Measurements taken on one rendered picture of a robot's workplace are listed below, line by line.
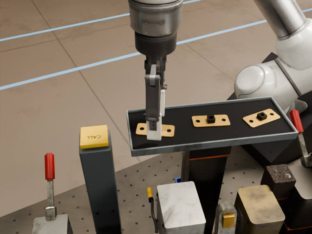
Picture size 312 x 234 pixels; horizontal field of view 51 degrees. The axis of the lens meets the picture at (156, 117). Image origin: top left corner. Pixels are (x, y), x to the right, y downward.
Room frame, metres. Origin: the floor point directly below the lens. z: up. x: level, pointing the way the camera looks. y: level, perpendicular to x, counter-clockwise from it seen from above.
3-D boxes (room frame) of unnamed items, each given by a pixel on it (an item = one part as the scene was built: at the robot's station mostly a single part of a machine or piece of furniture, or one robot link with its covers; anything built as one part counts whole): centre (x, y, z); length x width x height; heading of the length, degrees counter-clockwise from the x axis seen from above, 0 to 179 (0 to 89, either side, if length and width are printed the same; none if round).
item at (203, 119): (0.57, -0.13, 1.17); 0.08 x 0.04 x 0.01; 94
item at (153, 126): (0.48, 0.01, 1.23); 0.03 x 0.01 x 0.05; 174
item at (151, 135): (0.50, 0.00, 1.21); 0.03 x 0.01 x 0.07; 84
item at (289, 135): (0.57, -0.12, 1.16); 0.37 x 0.14 x 0.02; 99
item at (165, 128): (0.54, 0.00, 1.17); 0.08 x 0.04 x 0.01; 84
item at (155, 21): (0.54, 0.00, 1.43); 0.09 x 0.09 x 0.06
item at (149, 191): (0.44, 0.01, 1.00); 0.12 x 0.01 x 0.01; 9
